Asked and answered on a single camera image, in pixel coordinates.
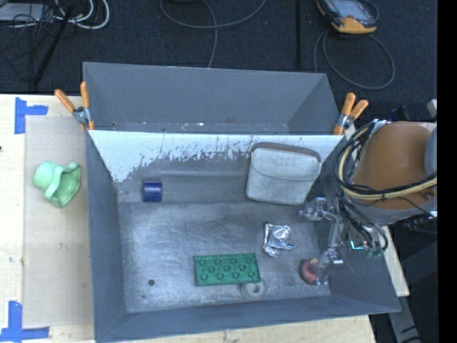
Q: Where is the red and orange toy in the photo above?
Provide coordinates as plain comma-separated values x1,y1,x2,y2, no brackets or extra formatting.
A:
298,257,320,285

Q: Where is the crumpled silver foil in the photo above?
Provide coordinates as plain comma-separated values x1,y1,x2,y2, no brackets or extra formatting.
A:
262,222,298,259

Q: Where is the grey pouch with brown edge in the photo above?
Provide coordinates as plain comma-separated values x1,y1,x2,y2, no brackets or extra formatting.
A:
245,141,323,207

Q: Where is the dark green flat block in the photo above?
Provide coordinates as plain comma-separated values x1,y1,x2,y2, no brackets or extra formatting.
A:
193,252,262,287

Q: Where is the grey metal bin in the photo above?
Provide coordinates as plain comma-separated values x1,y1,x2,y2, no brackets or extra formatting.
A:
81,61,402,343

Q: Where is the blue cylinder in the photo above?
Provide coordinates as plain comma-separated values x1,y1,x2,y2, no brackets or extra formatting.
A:
141,180,164,204

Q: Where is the pale flat board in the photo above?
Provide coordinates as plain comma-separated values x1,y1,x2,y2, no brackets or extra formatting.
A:
21,115,95,329

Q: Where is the light green cup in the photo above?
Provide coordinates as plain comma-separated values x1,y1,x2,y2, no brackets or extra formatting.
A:
32,160,83,208

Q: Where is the grey ring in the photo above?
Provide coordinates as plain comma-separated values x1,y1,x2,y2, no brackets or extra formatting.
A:
240,279,267,300

